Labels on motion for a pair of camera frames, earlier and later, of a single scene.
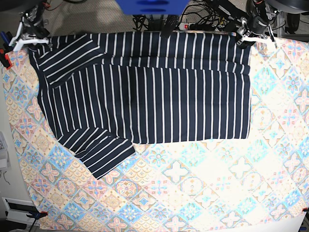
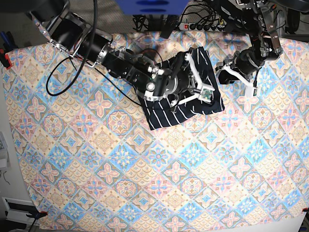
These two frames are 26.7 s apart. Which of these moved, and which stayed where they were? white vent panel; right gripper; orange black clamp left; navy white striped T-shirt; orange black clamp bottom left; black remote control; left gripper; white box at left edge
Moved: navy white striped T-shirt; left gripper; right gripper
Stayed: orange black clamp bottom left; orange black clamp left; white vent panel; black remote control; white box at left edge
